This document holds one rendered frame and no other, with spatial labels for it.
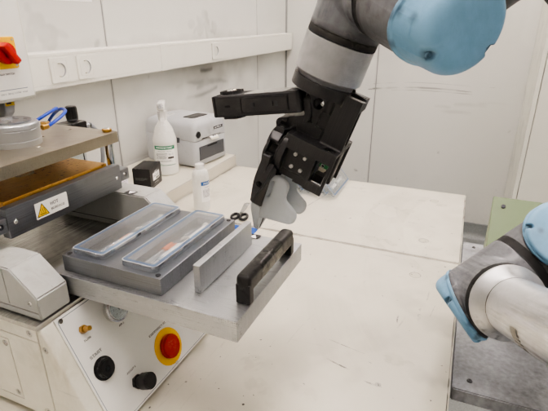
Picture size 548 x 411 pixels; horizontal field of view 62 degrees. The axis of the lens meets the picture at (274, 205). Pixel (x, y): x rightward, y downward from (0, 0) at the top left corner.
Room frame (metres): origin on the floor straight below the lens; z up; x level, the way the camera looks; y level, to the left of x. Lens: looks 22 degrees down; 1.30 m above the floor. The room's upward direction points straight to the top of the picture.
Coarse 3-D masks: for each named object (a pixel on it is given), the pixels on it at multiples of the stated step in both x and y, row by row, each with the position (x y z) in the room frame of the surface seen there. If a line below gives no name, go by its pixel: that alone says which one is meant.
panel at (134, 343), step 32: (64, 320) 0.51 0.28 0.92; (96, 320) 0.55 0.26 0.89; (128, 320) 0.59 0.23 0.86; (160, 320) 0.63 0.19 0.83; (96, 352) 0.52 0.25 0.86; (128, 352) 0.56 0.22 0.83; (160, 352) 0.60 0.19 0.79; (96, 384) 0.49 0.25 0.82; (128, 384) 0.53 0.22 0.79; (160, 384) 0.57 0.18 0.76
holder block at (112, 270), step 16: (224, 224) 0.66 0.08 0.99; (144, 240) 0.60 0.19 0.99; (208, 240) 0.60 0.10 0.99; (64, 256) 0.56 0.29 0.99; (80, 256) 0.55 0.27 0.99; (112, 256) 0.55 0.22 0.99; (192, 256) 0.56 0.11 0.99; (80, 272) 0.55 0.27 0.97; (96, 272) 0.53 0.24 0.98; (112, 272) 0.52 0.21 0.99; (128, 272) 0.51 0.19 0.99; (144, 272) 0.51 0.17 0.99; (160, 272) 0.51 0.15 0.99; (176, 272) 0.52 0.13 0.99; (144, 288) 0.50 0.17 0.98; (160, 288) 0.49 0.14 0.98
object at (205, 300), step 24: (240, 240) 0.60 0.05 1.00; (264, 240) 0.65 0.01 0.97; (216, 264) 0.54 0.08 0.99; (240, 264) 0.57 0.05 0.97; (288, 264) 0.59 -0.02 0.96; (72, 288) 0.54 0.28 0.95; (96, 288) 0.52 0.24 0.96; (120, 288) 0.51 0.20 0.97; (192, 288) 0.51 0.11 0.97; (216, 288) 0.51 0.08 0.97; (264, 288) 0.51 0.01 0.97; (144, 312) 0.49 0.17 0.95; (168, 312) 0.48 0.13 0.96; (192, 312) 0.46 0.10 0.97; (216, 312) 0.46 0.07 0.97; (240, 312) 0.46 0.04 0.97; (216, 336) 0.45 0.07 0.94; (240, 336) 0.45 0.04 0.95
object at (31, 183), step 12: (48, 168) 0.75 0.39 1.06; (60, 168) 0.75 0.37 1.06; (72, 168) 0.75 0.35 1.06; (84, 168) 0.75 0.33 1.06; (96, 168) 0.76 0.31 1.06; (12, 180) 0.68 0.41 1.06; (24, 180) 0.68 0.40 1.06; (36, 180) 0.68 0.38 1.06; (48, 180) 0.68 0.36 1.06; (60, 180) 0.69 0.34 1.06; (0, 192) 0.63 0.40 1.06; (12, 192) 0.63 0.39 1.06; (24, 192) 0.63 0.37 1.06; (36, 192) 0.64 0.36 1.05; (0, 204) 0.59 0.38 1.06
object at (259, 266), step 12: (276, 240) 0.57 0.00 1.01; (288, 240) 0.59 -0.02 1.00; (264, 252) 0.54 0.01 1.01; (276, 252) 0.55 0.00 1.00; (288, 252) 0.60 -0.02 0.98; (252, 264) 0.50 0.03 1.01; (264, 264) 0.51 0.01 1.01; (240, 276) 0.48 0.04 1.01; (252, 276) 0.48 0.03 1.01; (240, 288) 0.48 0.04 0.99; (252, 288) 0.48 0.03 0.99; (240, 300) 0.48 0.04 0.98; (252, 300) 0.48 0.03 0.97
